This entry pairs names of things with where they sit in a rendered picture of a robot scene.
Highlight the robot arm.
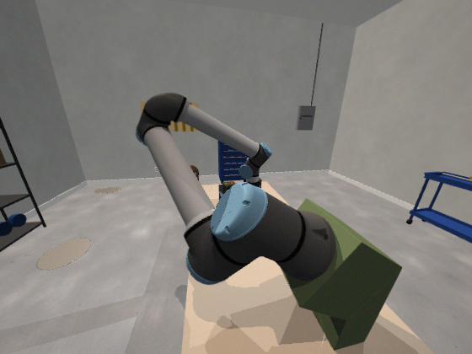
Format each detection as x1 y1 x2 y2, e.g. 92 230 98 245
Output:
136 93 335 285

